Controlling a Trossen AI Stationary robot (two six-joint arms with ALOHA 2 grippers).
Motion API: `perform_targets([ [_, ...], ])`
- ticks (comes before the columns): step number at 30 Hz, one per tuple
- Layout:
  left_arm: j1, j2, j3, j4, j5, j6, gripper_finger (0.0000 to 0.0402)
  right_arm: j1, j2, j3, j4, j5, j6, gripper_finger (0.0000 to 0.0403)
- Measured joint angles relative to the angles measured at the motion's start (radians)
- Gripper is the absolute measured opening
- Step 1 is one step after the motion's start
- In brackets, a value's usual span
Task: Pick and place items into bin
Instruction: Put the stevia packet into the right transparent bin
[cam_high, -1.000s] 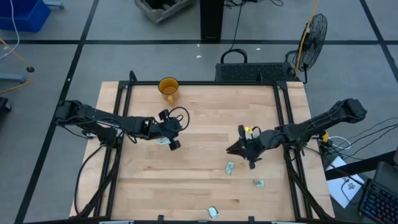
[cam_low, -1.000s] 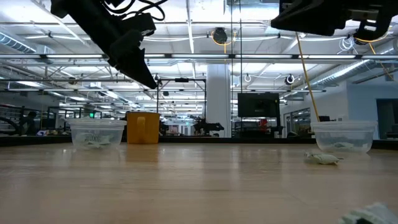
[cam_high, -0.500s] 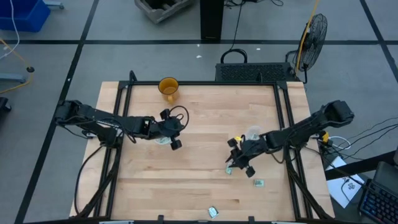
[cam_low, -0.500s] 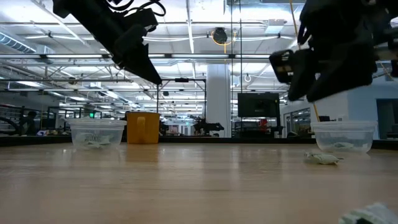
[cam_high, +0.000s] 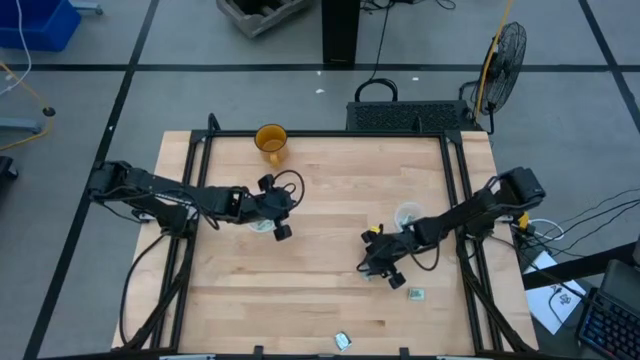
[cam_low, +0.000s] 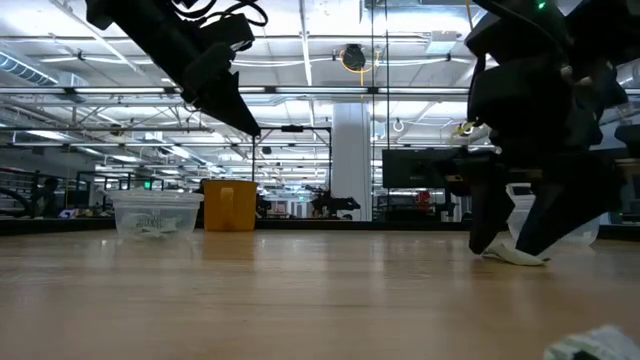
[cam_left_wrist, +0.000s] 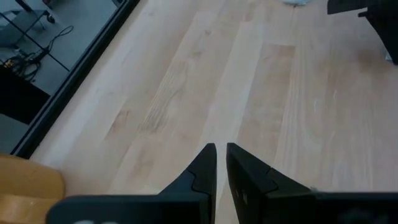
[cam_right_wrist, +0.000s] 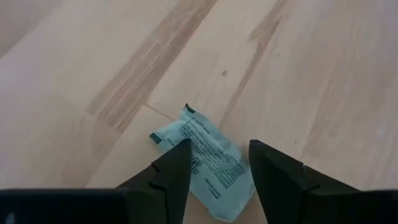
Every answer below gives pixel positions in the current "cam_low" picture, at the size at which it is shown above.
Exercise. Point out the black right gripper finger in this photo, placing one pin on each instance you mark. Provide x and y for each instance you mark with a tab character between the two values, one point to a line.
487	210
560	210

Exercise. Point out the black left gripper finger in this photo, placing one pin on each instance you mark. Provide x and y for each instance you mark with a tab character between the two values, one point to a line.
235	112

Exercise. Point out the white item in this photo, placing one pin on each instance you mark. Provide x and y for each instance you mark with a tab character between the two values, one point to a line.
520	257

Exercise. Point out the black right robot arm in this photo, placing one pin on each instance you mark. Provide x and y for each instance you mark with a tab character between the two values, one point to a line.
600	30

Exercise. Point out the background black robot arm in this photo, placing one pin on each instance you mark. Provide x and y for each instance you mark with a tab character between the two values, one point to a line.
332	204

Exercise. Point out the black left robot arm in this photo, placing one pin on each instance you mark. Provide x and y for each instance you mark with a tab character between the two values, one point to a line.
145	35

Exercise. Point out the clear plastic lidded bin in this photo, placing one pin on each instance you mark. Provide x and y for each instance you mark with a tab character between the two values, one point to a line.
155	210

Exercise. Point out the clear plastic container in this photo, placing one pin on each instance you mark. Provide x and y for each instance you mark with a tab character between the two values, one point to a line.
585	235

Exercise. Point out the black background monitor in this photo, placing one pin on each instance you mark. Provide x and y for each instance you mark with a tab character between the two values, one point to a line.
415	167

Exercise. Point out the yellow enamel mug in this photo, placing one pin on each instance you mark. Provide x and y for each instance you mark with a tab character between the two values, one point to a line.
230	205

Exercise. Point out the white building column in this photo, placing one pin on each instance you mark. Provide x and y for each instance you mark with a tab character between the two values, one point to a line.
351	160

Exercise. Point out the black vertical pole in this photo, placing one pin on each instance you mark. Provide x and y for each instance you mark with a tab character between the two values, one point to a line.
387	100

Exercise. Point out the crumpled white paper ball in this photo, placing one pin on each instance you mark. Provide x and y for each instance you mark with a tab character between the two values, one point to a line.
595	345

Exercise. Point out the person in dim background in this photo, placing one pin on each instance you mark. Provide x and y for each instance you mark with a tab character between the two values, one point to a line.
46	197

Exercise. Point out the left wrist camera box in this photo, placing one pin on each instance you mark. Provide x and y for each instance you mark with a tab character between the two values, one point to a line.
230	30

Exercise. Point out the black metal frame stand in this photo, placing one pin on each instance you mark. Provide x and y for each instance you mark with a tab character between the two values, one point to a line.
292	129

